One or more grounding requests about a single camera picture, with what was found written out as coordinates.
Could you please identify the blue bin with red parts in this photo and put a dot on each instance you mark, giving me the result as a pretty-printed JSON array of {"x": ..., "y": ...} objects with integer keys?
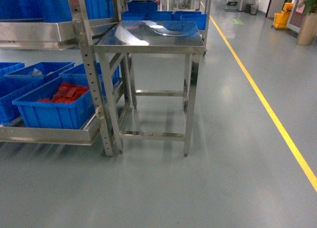
[{"x": 55, "y": 115}]

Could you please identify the red parts in bin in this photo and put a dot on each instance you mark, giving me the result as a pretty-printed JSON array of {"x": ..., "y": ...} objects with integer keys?
[{"x": 66, "y": 94}]

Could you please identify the steel shelf rack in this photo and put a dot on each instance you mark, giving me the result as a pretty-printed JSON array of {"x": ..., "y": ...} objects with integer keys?
[{"x": 32, "y": 34}]

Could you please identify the yellow mop bucket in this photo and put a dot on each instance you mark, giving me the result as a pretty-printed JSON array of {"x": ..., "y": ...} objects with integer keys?
[{"x": 280, "y": 19}]

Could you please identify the green potted plant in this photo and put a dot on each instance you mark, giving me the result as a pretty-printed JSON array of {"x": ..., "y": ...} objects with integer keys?
[{"x": 308, "y": 29}]

